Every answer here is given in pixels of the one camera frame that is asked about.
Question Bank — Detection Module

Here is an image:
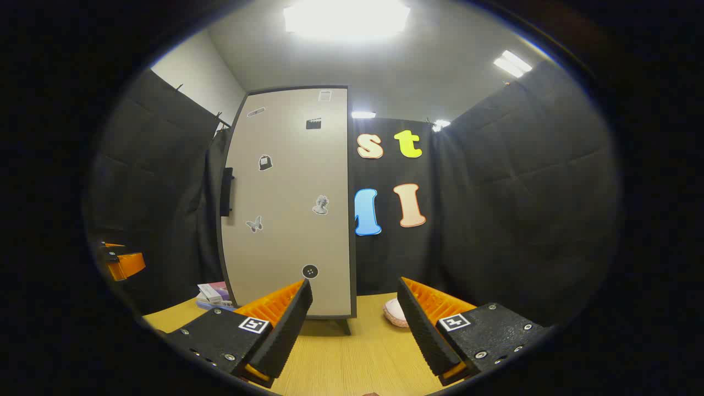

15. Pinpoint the beige cabinet door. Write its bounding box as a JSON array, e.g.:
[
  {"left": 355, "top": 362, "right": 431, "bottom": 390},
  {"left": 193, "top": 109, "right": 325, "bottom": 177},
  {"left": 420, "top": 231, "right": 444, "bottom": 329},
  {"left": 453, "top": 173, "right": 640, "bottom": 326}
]
[{"left": 218, "top": 86, "right": 353, "bottom": 318}]

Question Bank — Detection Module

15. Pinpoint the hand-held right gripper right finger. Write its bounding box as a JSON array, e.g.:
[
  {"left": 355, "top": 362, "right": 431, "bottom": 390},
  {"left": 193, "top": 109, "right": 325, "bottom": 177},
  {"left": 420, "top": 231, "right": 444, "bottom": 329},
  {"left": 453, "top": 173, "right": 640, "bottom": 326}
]
[{"left": 397, "top": 277, "right": 551, "bottom": 387}]

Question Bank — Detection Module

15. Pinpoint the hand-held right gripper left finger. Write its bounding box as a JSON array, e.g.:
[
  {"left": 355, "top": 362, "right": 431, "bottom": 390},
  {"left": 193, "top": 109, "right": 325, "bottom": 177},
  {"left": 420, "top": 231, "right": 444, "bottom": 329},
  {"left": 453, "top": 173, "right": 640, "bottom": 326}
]
[{"left": 165, "top": 279, "right": 314, "bottom": 388}]

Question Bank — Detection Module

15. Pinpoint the black cabinet door handle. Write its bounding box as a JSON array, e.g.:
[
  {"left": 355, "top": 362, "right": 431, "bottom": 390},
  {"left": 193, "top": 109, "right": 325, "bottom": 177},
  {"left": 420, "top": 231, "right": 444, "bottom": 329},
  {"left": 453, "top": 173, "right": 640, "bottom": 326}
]
[{"left": 220, "top": 168, "right": 235, "bottom": 217}]

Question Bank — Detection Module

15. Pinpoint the small pink object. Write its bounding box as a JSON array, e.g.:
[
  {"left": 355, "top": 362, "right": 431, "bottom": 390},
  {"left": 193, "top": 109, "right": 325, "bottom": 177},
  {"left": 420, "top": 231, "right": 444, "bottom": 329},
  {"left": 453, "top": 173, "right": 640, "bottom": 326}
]
[{"left": 383, "top": 298, "right": 410, "bottom": 328}]

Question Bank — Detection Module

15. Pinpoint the black backdrop cloth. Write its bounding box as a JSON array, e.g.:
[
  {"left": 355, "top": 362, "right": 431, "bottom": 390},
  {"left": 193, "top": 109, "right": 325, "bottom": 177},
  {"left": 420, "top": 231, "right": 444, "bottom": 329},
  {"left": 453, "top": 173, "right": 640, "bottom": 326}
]
[{"left": 88, "top": 59, "right": 622, "bottom": 331}]

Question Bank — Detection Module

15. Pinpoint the large ceiling light panel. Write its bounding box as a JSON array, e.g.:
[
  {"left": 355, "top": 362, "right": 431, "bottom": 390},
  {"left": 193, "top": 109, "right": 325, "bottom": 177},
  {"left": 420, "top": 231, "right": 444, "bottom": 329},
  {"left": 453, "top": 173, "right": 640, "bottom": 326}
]
[{"left": 283, "top": 0, "right": 411, "bottom": 42}]

